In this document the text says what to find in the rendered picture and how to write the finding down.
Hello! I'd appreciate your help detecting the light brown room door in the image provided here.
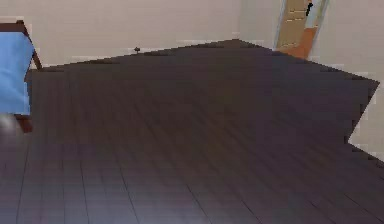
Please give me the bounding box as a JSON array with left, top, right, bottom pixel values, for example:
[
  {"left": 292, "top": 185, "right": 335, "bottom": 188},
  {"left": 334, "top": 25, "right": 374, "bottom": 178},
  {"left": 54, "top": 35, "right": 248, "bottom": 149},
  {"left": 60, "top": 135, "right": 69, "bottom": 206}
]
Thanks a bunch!
[{"left": 275, "top": 0, "right": 316, "bottom": 51}]

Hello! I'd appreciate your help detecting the blue bed with brown frame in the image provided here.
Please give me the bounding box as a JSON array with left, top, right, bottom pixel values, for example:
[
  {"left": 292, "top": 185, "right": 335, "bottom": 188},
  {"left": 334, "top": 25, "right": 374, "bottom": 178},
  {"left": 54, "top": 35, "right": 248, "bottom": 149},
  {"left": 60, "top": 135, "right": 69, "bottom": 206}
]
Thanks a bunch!
[{"left": 0, "top": 19, "right": 44, "bottom": 134}]

